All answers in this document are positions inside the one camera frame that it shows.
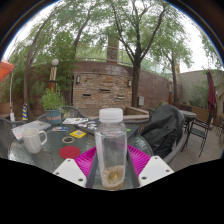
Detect white ribbed mug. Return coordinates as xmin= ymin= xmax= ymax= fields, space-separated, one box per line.
xmin=21 ymin=127 xmax=48 ymax=155

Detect black metal chair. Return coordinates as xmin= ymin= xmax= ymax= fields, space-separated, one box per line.
xmin=184 ymin=111 xmax=214 ymax=158

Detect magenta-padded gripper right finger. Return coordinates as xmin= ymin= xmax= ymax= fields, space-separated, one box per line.
xmin=125 ymin=144 xmax=175 ymax=189

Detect green plant in teal pot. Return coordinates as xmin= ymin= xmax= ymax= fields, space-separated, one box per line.
xmin=39 ymin=87 xmax=67 ymax=126

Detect blue yellow striped bollard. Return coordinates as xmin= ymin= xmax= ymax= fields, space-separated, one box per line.
xmin=21 ymin=102 xmax=29 ymax=122

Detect closed maroon umbrella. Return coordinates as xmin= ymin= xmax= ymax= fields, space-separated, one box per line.
xmin=206 ymin=68 xmax=218 ymax=116

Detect small printed sticker card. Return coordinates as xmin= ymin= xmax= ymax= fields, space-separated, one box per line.
xmin=51 ymin=126 xmax=69 ymax=132

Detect orange canopy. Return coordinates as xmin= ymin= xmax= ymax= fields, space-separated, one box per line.
xmin=0 ymin=60 xmax=16 ymax=83

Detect flat round red coaster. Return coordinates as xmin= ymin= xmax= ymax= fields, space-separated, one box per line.
xmin=58 ymin=145 xmax=81 ymax=160

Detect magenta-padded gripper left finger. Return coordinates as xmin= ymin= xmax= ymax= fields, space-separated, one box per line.
xmin=52 ymin=146 xmax=100 ymax=189

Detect silver laptop with stickers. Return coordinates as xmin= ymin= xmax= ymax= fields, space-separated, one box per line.
xmin=11 ymin=120 xmax=52 ymax=141

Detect yellow card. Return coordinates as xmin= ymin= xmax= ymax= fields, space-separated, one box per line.
xmin=69 ymin=129 xmax=88 ymax=139

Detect black jacket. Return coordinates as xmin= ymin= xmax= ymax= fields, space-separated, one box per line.
xmin=141 ymin=104 xmax=186 ymax=159

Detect round dark bar table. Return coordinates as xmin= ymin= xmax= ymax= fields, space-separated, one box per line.
xmin=179 ymin=108 xmax=198 ymax=126

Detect small brown tape ring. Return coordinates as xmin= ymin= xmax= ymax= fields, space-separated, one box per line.
xmin=61 ymin=135 xmax=76 ymax=145

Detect white printed booklet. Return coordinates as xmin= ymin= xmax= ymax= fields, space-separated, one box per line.
xmin=62 ymin=117 xmax=90 ymax=126

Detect striped globe lamp post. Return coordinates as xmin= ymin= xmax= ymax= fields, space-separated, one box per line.
xmin=48 ymin=58 xmax=60 ymax=93

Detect grey wicker chair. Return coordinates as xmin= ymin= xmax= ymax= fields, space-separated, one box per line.
xmin=37 ymin=105 xmax=88 ymax=124
xmin=0 ymin=117 xmax=24 ymax=159
xmin=146 ymin=106 xmax=189 ymax=166

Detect clear white-capped drink bottle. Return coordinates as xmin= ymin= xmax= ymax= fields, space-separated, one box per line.
xmin=94 ymin=107 xmax=128 ymax=191

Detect black laptop with stickers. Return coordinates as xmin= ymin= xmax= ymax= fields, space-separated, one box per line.
xmin=75 ymin=119 xmax=140 ymax=139

